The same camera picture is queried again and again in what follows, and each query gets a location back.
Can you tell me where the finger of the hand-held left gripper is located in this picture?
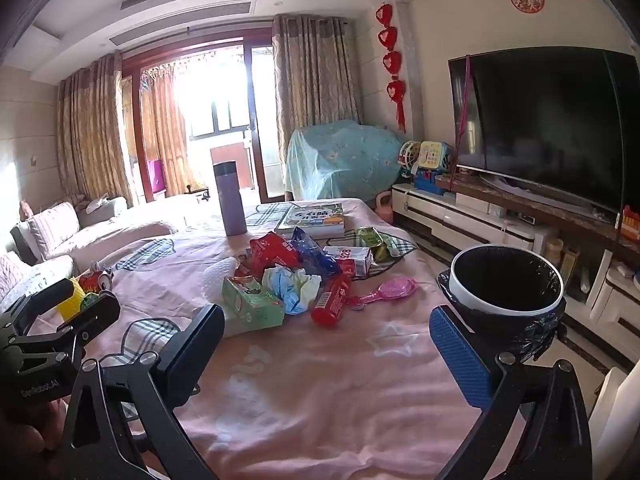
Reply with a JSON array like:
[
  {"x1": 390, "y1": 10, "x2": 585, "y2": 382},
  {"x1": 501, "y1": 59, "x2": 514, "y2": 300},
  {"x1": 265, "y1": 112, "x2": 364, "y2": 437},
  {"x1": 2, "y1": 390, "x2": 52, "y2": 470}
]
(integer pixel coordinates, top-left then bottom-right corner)
[
  {"x1": 0, "y1": 277, "x2": 75, "y2": 336},
  {"x1": 59, "y1": 293, "x2": 121, "y2": 357}
]

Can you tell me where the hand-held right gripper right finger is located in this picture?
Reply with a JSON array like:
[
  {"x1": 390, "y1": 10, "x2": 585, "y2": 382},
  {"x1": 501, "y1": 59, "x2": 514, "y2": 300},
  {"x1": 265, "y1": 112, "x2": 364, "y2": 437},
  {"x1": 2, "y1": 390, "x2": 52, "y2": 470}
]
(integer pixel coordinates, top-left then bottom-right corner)
[{"x1": 429, "y1": 305, "x2": 594, "y2": 480}]

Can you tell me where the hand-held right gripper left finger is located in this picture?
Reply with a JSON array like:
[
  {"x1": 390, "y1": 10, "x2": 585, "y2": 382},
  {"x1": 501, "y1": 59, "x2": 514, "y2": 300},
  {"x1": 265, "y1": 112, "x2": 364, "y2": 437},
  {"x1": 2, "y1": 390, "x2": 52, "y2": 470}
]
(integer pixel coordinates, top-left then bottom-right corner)
[{"x1": 62, "y1": 305, "x2": 226, "y2": 480}]

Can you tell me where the yellow wrapper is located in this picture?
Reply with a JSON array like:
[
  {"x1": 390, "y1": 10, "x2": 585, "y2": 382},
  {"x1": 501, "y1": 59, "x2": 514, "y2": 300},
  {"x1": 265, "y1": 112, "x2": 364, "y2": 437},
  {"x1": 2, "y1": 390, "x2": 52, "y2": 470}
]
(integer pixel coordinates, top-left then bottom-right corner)
[{"x1": 59, "y1": 277, "x2": 90, "y2": 319}]

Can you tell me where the green tissue packet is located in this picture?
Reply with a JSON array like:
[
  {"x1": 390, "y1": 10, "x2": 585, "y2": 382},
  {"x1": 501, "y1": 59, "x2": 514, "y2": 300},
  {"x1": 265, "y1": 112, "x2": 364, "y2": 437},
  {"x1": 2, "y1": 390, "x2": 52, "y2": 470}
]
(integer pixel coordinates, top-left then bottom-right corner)
[{"x1": 221, "y1": 276, "x2": 287, "y2": 332}]

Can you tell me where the white bubble wrap bag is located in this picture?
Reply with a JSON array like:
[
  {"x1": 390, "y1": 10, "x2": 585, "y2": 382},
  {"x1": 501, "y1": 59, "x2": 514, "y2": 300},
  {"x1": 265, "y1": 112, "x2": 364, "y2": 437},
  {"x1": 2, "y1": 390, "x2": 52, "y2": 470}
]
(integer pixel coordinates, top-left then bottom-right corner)
[{"x1": 202, "y1": 256, "x2": 251, "y2": 339}]

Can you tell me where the white bin with black liner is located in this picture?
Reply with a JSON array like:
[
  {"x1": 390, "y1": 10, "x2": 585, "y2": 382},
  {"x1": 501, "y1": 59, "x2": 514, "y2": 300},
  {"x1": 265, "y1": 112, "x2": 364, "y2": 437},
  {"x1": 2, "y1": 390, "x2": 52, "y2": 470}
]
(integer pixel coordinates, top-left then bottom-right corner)
[{"x1": 437, "y1": 244, "x2": 568, "y2": 366}]

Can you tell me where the white and blue bag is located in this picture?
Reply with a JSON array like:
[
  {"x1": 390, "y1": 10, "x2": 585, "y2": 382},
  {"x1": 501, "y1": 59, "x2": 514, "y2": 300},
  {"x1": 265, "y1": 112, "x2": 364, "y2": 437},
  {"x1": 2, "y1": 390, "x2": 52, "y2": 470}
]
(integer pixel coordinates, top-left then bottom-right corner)
[{"x1": 262, "y1": 266, "x2": 323, "y2": 316}]

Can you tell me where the red snack packet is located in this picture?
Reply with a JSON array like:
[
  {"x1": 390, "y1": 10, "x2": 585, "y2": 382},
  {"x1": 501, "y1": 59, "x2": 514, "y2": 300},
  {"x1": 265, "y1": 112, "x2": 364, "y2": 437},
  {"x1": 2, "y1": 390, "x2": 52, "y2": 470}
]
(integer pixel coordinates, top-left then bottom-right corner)
[{"x1": 248, "y1": 232, "x2": 301, "y2": 279}]

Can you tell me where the red plastic bottle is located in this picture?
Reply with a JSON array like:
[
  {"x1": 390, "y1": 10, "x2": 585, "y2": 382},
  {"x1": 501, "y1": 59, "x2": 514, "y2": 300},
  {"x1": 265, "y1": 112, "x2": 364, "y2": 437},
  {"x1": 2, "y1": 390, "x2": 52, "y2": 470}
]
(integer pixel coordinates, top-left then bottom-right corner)
[{"x1": 311, "y1": 274, "x2": 354, "y2": 327}]

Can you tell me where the blue snack packet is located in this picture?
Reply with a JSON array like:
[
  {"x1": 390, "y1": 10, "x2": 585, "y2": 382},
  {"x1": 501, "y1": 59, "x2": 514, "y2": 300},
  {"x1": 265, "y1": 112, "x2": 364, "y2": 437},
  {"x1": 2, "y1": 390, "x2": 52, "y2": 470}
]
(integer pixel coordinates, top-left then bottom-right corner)
[{"x1": 290, "y1": 226, "x2": 340, "y2": 276}]

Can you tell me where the white and red carton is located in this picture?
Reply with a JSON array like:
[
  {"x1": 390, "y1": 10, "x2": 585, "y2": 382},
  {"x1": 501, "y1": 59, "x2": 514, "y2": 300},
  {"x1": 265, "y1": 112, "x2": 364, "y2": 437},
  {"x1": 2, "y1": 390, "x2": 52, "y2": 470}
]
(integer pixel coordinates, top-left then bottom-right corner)
[{"x1": 322, "y1": 246, "x2": 374, "y2": 279}]

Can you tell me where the person's left hand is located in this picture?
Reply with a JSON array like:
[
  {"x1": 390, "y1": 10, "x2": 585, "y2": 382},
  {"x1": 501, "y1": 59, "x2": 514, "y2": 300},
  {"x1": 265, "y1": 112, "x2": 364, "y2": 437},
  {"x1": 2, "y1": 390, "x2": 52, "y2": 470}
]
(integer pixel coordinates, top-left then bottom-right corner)
[{"x1": 0, "y1": 400, "x2": 69, "y2": 480}]

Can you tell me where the red drink can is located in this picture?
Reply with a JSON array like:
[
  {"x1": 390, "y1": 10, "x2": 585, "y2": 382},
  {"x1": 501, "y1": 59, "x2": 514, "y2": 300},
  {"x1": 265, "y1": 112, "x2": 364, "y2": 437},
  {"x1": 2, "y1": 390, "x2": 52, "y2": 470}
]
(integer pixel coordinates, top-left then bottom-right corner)
[{"x1": 77, "y1": 269, "x2": 117, "y2": 295}]

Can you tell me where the pink pillow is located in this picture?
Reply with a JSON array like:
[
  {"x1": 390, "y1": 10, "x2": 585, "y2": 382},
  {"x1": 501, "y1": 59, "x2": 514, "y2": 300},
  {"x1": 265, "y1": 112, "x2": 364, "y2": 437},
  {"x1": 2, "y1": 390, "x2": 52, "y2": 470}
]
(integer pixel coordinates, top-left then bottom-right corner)
[{"x1": 27, "y1": 202, "x2": 81, "y2": 257}]

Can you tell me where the pale pink sofa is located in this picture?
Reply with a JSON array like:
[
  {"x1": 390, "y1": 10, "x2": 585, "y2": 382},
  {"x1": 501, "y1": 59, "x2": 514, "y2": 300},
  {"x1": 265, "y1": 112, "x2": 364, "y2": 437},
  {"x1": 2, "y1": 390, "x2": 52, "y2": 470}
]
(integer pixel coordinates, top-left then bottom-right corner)
[{"x1": 0, "y1": 194, "x2": 177, "y2": 307}]

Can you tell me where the pink hairbrush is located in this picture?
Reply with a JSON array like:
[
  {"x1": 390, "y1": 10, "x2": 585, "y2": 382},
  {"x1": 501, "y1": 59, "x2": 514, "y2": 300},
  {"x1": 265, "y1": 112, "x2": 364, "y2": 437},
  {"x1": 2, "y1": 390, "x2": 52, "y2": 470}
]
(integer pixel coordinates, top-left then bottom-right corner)
[{"x1": 347, "y1": 277, "x2": 418, "y2": 310}]

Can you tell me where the clothes heap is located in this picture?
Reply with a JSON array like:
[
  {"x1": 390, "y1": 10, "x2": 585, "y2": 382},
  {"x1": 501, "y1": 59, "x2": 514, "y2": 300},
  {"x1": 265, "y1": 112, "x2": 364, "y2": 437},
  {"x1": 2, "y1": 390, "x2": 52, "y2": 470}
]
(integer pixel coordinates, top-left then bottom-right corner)
[{"x1": 75, "y1": 192, "x2": 129, "y2": 216}]

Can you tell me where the white television cabinet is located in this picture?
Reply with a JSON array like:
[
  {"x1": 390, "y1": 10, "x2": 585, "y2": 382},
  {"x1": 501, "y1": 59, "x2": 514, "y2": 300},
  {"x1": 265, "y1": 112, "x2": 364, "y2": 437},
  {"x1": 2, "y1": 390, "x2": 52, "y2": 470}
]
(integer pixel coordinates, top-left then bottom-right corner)
[{"x1": 391, "y1": 175, "x2": 640, "y2": 356}]

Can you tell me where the purple thermos flask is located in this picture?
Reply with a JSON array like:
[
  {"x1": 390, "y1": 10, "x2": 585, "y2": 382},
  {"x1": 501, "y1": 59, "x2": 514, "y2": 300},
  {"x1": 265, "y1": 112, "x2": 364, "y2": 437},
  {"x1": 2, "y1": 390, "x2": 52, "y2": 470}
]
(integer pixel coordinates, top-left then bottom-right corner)
[{"x1": 213, "y1": 161, "x2": 248, "y2": 237}]

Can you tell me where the yellow wicker box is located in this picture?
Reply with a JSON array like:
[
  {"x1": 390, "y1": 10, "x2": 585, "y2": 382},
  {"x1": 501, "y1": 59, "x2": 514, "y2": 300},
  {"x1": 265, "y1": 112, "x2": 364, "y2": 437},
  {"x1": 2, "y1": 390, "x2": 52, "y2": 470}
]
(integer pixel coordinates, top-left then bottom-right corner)
[{"x1": 560, "y1": 249, "x2": 581, "y2": 286}]

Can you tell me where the green snack packet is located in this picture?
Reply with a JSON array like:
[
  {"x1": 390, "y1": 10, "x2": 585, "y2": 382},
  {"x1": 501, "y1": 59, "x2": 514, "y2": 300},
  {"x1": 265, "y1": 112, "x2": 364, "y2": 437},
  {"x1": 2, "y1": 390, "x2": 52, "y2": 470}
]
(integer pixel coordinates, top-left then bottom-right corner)
[{"x1": 345, "y1": 226, "x2": 397, "y2": 264}]

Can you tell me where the white box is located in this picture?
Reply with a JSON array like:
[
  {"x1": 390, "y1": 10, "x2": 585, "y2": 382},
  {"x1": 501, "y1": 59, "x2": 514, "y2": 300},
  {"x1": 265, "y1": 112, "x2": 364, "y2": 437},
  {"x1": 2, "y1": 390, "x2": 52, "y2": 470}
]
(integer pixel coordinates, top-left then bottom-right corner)
[{"x1": 456, "y1": 192, "x2": 491, "y2": 214}]

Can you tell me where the thick white book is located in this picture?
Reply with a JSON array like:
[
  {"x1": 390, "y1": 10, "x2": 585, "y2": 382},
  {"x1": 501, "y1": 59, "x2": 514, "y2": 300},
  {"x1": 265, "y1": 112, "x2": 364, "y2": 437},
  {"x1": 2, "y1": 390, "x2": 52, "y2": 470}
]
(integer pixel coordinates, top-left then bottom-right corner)
[{"x1": 274, "y1": 224, "x2": 347, "y2": 240}]

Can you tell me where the magenta box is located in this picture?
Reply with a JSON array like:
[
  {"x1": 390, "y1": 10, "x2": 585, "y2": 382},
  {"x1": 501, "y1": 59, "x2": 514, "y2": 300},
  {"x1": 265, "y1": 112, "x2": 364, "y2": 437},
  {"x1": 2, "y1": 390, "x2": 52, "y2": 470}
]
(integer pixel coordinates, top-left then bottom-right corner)
[{"x1": 147, "y1": 159, "x2": 166, "y2": 194}]

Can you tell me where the white furniture panel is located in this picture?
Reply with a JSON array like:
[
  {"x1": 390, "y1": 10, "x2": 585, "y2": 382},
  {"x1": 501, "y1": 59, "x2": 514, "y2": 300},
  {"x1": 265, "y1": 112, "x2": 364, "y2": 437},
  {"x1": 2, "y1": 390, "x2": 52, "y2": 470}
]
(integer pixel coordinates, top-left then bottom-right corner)
[{"x1": 589, "y1": 366, "x2": 632, "y2": 480}]

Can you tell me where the green cover book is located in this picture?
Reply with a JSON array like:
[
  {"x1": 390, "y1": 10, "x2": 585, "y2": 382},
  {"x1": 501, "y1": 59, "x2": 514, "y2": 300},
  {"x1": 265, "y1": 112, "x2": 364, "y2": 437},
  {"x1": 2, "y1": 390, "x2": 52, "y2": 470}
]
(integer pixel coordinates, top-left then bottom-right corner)
[{"x1": 276, "y1": 203, "x2": 346, "y2": 230}]

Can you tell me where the blue toy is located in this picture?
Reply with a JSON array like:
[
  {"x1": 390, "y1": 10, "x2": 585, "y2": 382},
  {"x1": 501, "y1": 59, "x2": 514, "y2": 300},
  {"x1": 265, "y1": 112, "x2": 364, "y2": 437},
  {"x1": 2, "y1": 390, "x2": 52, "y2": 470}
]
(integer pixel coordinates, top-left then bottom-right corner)
[{"x1": 412, "y1": 170, "x2": 449, "y2": 196}]

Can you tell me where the reddish brown cabinet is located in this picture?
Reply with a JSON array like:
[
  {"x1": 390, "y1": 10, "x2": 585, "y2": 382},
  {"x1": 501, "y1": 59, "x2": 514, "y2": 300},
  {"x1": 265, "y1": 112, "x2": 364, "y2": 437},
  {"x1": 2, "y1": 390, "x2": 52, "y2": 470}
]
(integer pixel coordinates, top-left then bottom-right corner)
[{"x1": 210, "y1": 142, "x2": 251, "y2": 189}]

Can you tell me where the beige patterned curtain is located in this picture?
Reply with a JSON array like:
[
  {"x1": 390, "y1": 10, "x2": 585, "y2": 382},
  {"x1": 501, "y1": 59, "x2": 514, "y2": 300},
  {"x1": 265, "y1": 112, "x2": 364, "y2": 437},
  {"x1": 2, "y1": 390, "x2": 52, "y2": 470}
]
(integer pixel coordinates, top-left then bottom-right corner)
[
  {"x1": 56, "y1": 50, "x2": 135, "y2": 207},
  {"x1": 272, "y1": 14, "x2": 362, "y2": 162}
]

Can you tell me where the sheer orange curtain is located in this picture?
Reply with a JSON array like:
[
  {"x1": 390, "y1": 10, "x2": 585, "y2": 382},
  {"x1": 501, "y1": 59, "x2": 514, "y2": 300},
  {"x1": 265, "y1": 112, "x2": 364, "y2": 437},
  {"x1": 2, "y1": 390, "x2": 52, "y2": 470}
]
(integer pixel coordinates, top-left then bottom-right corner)
[{"x1": 140, "y1": 62, "x2": 194, "y2": 196}]

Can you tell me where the yellow toy house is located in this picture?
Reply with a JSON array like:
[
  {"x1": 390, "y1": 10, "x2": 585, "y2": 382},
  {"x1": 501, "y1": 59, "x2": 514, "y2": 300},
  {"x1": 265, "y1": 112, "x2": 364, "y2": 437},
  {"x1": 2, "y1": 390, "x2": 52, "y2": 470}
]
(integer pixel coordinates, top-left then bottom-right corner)
[{"x1": 417, "y1": 141, "x2": 452, "y2": 172}]

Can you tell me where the white and green basket toy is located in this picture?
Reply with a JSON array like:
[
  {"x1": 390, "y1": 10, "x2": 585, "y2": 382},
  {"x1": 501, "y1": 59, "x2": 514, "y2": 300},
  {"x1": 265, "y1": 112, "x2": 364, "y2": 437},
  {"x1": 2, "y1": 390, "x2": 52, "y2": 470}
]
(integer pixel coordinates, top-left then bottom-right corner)
[{"x1": 398, "y1": 141, "x2": 424, "y2": 179}]

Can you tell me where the wooden sliding glass door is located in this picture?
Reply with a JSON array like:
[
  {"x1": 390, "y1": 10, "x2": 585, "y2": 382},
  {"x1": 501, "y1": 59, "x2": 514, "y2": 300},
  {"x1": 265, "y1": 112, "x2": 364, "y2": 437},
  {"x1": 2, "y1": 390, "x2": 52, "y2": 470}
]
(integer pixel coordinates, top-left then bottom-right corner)
[{"x1": 122, "y1": 30, "x2": 282, "y2": 206}]

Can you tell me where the red and yellow toy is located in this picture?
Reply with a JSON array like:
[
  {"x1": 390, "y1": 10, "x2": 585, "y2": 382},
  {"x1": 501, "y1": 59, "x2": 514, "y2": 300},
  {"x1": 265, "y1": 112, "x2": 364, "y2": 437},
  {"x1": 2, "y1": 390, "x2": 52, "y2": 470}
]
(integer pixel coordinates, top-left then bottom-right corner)
[{"x1": 621, "y1": 205, "x2": 640, "y2": 244}]

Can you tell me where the teal cloth furniture cover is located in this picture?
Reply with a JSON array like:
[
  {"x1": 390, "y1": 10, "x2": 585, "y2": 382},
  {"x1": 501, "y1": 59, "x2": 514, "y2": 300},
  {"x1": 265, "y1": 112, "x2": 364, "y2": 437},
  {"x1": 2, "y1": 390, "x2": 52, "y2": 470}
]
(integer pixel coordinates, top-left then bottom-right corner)
[{"x1": 285, "y1": 120, "x2": 407, "y2": 202}]

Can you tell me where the black flat television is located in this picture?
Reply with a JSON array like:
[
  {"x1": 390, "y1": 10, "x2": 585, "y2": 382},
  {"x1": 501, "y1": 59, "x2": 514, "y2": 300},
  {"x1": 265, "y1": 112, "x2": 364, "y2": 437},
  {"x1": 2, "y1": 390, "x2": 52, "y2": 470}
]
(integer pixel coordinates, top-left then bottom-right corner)
[{"x1": 447, "y1": 47, "x2": 640, "y2": 224}]

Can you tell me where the ceiling air vent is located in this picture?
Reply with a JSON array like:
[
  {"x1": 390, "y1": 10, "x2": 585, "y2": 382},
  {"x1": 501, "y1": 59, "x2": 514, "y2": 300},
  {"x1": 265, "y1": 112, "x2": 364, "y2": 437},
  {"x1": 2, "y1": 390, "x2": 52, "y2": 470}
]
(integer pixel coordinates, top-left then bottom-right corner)
[{"x1": 109, "y1": 1, "x2": 253, "y2": 46}]

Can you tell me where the red hanging heart decoration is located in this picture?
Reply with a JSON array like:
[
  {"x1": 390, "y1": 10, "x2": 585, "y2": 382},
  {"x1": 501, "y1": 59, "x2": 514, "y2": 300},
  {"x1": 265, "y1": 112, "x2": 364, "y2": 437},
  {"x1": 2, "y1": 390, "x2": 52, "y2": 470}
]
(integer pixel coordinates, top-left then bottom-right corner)
[{"x1": 375, "y1": 2, "x2": 409, "y2": 134}]

